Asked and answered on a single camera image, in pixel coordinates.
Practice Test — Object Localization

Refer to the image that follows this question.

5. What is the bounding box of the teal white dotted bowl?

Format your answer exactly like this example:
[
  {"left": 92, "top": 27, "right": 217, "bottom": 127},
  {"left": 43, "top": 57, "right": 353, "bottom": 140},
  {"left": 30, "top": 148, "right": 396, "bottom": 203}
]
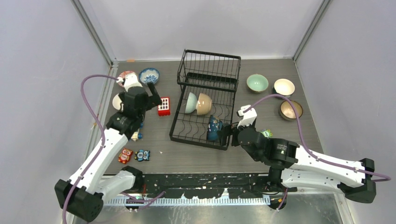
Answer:
[{"left": 272, "top": 78, "right": 296, "bottom": 98}]

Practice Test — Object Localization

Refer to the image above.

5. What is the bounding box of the green white toy car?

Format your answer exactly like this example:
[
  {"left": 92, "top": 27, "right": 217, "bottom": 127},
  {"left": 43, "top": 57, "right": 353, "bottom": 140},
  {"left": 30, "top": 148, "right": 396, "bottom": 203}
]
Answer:
[{"left": 131, "top": 123, "right": 143, "bottom": 141}]

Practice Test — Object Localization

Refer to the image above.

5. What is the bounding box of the blue zigzag pattern bowl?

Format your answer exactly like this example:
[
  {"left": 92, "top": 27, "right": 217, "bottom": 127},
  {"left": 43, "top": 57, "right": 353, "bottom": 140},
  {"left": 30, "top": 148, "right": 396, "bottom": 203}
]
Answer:
[{"left": 118, "top": 70, "right": 136, "bottom": 79}]

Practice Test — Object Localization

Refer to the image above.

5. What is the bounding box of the green owl toy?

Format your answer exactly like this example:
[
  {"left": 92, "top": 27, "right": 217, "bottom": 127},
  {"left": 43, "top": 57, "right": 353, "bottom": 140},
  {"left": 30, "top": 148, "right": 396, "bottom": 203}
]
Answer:
[{"left": 261, "top": 129, "right": 273, "bottom": 138}]

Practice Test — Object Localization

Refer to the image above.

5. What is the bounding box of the blue owl toy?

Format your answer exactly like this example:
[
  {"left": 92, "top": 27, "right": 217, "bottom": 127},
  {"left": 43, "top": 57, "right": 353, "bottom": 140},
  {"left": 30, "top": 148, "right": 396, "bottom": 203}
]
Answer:
[{"left": 134, "top": 149, "right": 150, "bottom": 162}]

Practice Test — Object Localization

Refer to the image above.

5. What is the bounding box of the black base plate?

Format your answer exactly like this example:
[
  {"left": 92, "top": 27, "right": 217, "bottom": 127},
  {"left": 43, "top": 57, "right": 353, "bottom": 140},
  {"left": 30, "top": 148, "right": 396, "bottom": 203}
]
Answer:
[{"left": 128, "top": 173, "right": 284, "bottom": 199}]

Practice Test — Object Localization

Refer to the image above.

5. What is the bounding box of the red white toy block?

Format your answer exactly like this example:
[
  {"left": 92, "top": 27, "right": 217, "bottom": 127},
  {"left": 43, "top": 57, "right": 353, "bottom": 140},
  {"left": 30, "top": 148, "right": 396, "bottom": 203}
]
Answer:
[{"left": 157, "top": 97, "right": 171, "bottom": 117}]

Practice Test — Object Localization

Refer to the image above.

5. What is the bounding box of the red owl toy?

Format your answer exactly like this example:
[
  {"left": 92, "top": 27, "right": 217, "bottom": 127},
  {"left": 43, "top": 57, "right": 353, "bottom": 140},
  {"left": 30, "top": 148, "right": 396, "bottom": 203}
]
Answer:
[{"left": 118, "top": 148, "right": 133, "bottom": 164}]

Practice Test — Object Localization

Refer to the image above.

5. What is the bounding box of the brown striped bowl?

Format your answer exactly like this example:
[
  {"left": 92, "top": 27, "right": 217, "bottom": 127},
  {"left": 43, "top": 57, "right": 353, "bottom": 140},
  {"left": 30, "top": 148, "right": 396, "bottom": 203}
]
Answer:
[{"left": 279, "top": 100, "right": 304, "bottom": 120}]

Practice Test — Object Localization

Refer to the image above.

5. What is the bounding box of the white blue floral bowl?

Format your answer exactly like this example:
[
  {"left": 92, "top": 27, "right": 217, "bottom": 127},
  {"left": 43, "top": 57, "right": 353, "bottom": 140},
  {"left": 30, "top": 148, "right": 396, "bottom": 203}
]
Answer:
[{"left": 138, "top": 68, "right": 160, "bottom": 85}]

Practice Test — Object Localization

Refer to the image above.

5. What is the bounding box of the beige plain bowl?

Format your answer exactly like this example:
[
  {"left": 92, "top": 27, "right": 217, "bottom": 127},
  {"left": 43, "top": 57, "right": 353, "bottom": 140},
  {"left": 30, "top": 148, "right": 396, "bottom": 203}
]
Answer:
[{"left": 196, "top": 93, "right": 212, "bottom": 115}]

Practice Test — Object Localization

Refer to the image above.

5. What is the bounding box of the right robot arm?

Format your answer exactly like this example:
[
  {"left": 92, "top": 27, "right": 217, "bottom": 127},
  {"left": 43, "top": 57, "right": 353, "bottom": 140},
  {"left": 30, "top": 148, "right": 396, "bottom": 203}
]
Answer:
[{"left": 214, "top": 124, "right": 376, "bottom": 203}]

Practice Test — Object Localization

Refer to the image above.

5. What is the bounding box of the black wire dish rack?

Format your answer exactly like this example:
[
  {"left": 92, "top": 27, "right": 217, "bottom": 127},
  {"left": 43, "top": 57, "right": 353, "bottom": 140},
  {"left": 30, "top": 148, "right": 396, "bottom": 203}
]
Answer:
[{"left": 170, "top": 49, "right": 241, "bottom": 150}]

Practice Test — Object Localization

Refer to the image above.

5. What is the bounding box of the light teal ribbed bowl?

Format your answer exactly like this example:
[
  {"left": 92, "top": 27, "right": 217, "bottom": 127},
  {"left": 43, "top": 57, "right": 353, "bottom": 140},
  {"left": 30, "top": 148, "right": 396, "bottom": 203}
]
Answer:
[{"left": 184, "top": 92, "right": 198, "bottom": 113}]

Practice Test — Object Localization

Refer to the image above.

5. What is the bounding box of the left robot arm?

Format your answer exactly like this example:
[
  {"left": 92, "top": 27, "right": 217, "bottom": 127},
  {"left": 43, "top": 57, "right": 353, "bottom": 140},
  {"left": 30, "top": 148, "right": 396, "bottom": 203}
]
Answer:
[{"left": 55, "top": 83, "right": 162, "bottom": 224}]

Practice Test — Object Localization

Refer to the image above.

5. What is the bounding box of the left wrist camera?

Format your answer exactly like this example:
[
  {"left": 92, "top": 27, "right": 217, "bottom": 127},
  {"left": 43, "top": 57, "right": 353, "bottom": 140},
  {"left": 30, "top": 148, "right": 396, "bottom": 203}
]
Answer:
[{"left": 116, "top": 73, "right": 142, "bottom": 92}]

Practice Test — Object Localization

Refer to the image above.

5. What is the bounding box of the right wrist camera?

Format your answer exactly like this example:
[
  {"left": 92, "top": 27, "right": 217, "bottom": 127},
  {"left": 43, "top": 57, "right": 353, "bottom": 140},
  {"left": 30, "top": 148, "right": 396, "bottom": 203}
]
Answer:
[{"left": 236, "top": 105, "right": 257, "bottom": 128}]

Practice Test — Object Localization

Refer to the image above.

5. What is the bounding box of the beige bowl with bird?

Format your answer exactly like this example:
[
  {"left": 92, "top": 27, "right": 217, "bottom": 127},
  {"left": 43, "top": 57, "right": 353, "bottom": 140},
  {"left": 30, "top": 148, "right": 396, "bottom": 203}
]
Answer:
[{"left": 112, "top": 94, "right": 123, "bottom": 111}]

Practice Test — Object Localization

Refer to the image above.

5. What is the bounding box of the dark blue glazed bowl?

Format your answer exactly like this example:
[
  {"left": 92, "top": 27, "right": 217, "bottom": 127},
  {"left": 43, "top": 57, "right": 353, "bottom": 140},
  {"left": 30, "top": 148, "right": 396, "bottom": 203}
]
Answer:
[{"left": 206, "top": 115, "right": 223, "bottom": 141}]

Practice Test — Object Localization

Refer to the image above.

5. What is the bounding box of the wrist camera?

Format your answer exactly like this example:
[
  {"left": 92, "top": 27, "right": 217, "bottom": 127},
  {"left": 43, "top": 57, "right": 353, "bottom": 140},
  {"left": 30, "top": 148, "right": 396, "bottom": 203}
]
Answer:
[
  {"left": 236, "top": 105, "right": 257, "bottom": 128},
  {"left": 116, "top": 73, "right": 142, "bottom": 92}
]

